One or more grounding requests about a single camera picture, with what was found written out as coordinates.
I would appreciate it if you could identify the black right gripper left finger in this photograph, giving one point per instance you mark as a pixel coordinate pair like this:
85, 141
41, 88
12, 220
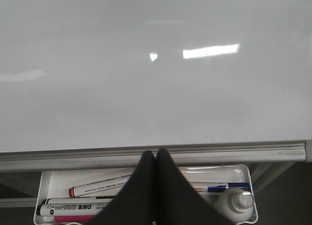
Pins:
133, 205

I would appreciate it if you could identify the blue capped white marker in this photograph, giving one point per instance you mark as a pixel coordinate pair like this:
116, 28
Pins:
218, 187

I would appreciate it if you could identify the white marker tray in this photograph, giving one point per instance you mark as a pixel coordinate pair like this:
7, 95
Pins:
56, 184

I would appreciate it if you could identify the whiteboard with grey frame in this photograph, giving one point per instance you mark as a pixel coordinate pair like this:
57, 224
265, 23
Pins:
94, 83

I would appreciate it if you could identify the white plastic ink bottle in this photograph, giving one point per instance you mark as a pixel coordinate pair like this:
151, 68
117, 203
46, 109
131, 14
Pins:
235, 204

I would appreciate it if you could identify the black capped white marker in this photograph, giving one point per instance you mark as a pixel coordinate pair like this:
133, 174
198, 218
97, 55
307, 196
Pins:
50, 210

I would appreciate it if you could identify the red capped white marker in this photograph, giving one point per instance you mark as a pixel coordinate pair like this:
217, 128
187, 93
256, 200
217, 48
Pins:
98, 186

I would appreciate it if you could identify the pink eraser block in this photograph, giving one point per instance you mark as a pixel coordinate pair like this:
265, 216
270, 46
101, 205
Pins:
68, 219

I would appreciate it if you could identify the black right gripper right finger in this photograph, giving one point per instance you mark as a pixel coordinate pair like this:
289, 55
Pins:
176, 202

